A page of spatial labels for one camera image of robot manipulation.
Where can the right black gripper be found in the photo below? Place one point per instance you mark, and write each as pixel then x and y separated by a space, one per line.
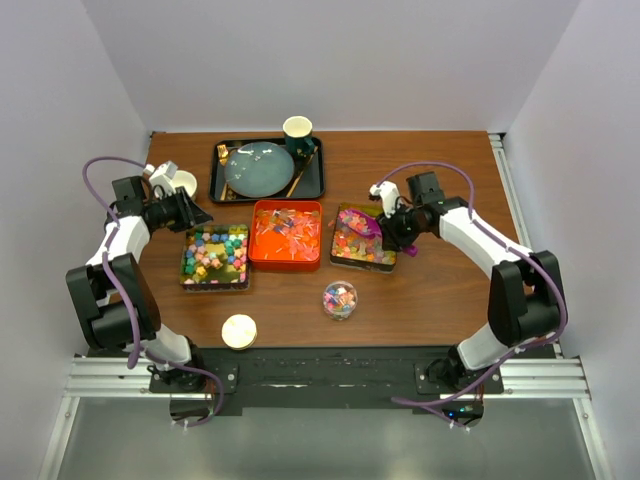
pixel 391 239

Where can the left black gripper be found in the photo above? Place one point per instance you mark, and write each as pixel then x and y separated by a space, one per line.
pixel 189 214

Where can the purple plastic scoop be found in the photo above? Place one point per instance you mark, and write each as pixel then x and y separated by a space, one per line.
pixel 367 225

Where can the gold tin of gummies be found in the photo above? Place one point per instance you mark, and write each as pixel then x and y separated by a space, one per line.
pixel 349 248

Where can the star candy tin box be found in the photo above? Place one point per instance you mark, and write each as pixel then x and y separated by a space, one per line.
pixel 215 259

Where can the clear plastic jar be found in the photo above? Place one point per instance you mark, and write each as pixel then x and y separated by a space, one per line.
pixel 339 300

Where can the orange lollipop box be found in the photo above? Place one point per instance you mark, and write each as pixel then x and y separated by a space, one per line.
pixel 286 235

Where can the gold round jar lid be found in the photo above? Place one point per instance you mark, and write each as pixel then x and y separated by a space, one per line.
pixel 239 332

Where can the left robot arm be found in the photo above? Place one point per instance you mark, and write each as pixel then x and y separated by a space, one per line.
pixel 112 300

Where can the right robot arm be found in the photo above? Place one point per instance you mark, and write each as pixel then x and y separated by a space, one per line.
pixel 526 300

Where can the white ceramic bowl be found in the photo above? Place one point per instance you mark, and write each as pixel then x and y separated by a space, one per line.
pixel 187 181

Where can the blue-grey ceramic plate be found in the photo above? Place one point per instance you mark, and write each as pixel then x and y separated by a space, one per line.
pixel 259 169

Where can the black serving tray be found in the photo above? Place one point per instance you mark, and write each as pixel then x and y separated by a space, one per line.
pixel 311 186

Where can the gold chopsticks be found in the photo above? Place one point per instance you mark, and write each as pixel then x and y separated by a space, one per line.
pixel 301 172

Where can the dark green mug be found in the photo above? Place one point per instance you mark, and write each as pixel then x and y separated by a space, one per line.
pixel 297 132

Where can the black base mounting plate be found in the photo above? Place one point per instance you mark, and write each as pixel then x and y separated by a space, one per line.
pixel 324 377

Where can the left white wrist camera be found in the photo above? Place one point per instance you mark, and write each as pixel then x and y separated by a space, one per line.
pixel 161 178

